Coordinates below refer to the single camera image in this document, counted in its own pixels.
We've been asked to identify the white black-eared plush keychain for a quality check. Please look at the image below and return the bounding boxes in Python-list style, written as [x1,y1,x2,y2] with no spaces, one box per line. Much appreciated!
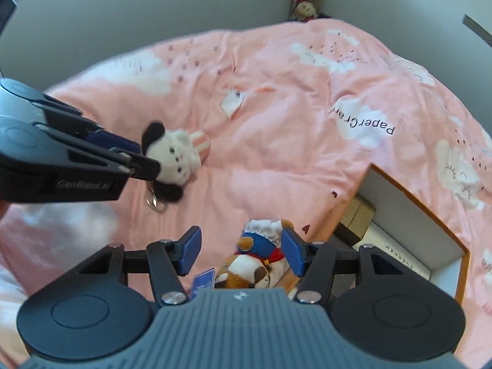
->
[141,121,211,213]

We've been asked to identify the sailor bear plush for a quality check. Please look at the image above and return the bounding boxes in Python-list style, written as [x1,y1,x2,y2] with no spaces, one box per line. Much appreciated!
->
[214,219,294,289]

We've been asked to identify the blue paper hang tag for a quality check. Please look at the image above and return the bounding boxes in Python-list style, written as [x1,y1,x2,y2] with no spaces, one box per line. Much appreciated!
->
[190,268,215,300]

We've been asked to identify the gold small box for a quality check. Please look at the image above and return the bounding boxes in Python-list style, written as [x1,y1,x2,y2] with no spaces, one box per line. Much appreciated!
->
[335,195,376,246]

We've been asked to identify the white long box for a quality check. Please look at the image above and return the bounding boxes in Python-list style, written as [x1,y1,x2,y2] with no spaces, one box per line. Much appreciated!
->
[352,222,431,280]

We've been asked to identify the orange storage box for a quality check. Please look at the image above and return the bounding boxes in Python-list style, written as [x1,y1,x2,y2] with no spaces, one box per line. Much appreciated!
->
[274,162,472,306]

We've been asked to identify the pink cloud-print duvet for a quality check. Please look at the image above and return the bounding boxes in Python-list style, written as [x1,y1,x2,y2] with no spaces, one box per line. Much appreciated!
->
[1,19,491,368]

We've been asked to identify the grey wall switch plate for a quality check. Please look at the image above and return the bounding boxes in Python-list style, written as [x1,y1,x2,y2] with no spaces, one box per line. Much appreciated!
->
[462,14,492,47]

